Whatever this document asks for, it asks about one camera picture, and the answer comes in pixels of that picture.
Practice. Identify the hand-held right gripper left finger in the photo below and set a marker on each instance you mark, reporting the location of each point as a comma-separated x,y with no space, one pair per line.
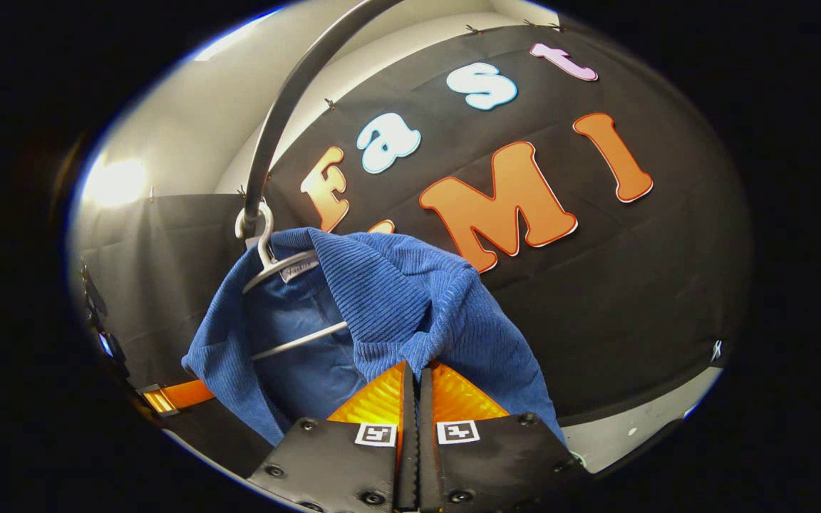
408,442

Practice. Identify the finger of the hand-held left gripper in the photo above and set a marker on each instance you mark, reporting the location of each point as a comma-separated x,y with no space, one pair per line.
182,395

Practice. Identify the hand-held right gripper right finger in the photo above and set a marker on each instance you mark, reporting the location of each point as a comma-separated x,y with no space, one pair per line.
426,442

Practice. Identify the white plastic hanger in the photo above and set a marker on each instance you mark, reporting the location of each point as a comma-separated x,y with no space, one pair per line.
266,246

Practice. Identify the black clothes rack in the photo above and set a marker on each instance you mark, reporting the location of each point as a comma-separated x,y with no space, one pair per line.
279,121

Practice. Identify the ceiling light strip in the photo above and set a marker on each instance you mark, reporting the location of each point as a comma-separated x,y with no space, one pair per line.
115,182

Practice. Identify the black backdrop cloth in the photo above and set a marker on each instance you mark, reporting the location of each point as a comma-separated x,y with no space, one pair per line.
631,285

